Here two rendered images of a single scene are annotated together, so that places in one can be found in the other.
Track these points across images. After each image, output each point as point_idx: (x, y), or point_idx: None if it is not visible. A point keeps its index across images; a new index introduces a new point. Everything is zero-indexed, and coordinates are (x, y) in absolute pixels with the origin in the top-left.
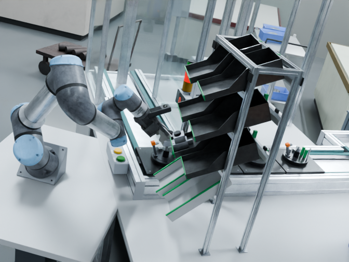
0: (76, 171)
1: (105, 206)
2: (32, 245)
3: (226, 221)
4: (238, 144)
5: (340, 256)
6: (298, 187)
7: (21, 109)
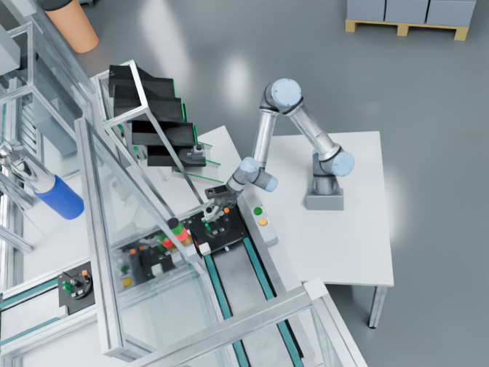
0: (298, 213)
1: None
2: (296, 136)
3: (171, 201)
4: None
5: None
6: None
7: (337, 143)
